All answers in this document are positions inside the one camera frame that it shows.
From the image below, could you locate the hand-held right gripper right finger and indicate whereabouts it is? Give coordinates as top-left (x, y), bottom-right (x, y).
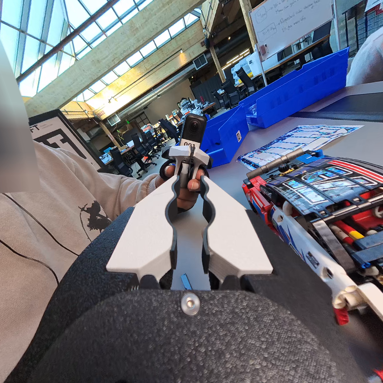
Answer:
top-left (199, 175), bottom-right (274, 284)

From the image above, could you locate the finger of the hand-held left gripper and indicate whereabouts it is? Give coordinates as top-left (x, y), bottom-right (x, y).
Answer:
top-left (168, 145), bottom-right (190, 178)
top-left (191, 148), bottom-right (210, 180)

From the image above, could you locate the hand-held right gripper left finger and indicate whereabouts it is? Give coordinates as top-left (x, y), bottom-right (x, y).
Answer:
top-left (106, 175), bottom-right (181, 284)

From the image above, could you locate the lego sticker sheet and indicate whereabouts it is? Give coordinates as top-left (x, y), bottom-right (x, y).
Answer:
top-left (237, 124), bottom-right (364, 172)

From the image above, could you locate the person's left forearm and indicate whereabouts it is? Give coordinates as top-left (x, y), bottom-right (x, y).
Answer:
top-left (103, 172), bottom-right (160, 221)

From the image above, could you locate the red white blue lego car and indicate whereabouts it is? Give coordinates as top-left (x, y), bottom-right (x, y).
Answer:
top-left (241, 148), bottom-right (383, 327)

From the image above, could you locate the person's left hand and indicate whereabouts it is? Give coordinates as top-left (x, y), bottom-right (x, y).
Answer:
top-left (164, 165), bottom-right (207, 212)

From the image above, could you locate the blue plastic bin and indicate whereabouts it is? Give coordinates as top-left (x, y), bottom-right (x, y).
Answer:
top-left (239, 46), bottom-right (350, 129)
top-left (200, 105), bottom-right (250, 168)

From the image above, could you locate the group of black office chairs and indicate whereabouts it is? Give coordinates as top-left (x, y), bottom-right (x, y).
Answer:
top-left (109, 67), bottom-right (258, 179)

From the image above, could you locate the black white framed sign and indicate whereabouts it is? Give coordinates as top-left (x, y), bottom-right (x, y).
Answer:
top-left (28, 109), bottom-right (106, 173)

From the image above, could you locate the beige sweatshirt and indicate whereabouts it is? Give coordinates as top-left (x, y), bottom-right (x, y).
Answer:
top-left (0, 140), bottom-right (141, 383)

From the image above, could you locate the whiteboard on stand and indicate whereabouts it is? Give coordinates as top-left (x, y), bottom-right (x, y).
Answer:
top-left (249, 0), bottom-right (336, 87)

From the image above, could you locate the glass skylight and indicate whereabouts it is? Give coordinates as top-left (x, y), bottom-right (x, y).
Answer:
top-left (0, 0), bottom-right (201, 99)

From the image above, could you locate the silver ventilation duct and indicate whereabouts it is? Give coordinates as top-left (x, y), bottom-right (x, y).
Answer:
top-left (115, 60), bottom-right (216, 120)

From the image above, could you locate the black earphone cable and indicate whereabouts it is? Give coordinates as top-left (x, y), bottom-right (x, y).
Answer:
top-left (0, 193), bottom-right (80, 285)

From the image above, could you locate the black wire rack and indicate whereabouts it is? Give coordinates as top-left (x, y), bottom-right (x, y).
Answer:
top-left (342, 0), bottom-right (383, 58)

